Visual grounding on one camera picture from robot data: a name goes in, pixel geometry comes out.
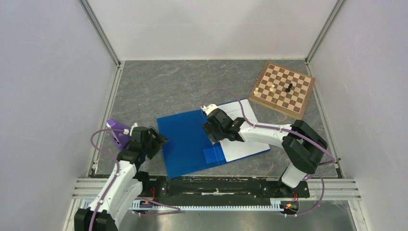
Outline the purple plastic object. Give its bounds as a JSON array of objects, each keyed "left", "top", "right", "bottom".
[{"left": 106, "top": 118, "right": 130, "bottom": 151}]

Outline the wooden chessboard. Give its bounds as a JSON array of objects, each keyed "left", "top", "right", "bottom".
[{"left": 248, "top": 62, "right": 316, "bottom": 119}]

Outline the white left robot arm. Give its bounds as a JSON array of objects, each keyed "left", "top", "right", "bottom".
[{"left": 74, "top": 126, "right": 168, "bottom": 231}]

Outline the blue plastic folder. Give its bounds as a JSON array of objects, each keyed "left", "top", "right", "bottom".
[{"left": 157, "top": 110, "right": 229, "bottom": 179}]

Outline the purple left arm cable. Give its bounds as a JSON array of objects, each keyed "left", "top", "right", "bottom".
[{"left": 88, "top": 128, "right": 182, "bottom": 231}]

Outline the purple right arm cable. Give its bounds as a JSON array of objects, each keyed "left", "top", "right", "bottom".
[{"left": 201, "top": 89, "right": 336, "bottom": 218}]

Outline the white slotted cable duct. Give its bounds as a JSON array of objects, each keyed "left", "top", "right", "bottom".
[{"left": 129, "top": 200, "right": 299, "bottom": 212}]

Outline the aluminium frame post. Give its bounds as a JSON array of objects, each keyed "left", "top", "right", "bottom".
[
  {"left": 305, "top": 0, "right": 346, "bottom": 66},
  {"left": 78, "top": 0, "right": 122, "bottom": 67}
]

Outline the black chess piece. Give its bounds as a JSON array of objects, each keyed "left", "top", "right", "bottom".
[{"left": 285, "top": 83, "right": 293, "bottom": 92}]

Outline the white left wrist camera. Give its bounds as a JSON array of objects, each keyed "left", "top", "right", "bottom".
[{"left": 123, "top": 122, "right": 139, "bottom": 136}]

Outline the white paper sheet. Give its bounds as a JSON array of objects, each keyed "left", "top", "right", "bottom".
[{"left": 218, "top": 99, "right": 270, "bottom": 162}]

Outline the aluminium frame post right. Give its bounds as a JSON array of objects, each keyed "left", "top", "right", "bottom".
[{"left": 305, "top": 0, "right": 346, "bottom": 66}]

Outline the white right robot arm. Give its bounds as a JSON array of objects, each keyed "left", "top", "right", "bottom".
[{"left": 202, "top": 104, "right": 330, "bottom": 196}]

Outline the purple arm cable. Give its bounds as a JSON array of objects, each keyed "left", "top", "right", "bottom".
[
  {"left": 201, "top": 89, "right": 336, "bottom": 218},
  {"left": 88, "top": 128, "right": 182, "bottom": 231}
]

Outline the aluminium frame post left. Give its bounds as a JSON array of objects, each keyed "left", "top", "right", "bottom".
[{"left": 78, "top": 0, "right": 122, "bottom": 67}]

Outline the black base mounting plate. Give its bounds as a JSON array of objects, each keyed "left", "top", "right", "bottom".
[{"left": 140, "top": 176, "right": 310, "bottom": 206}]

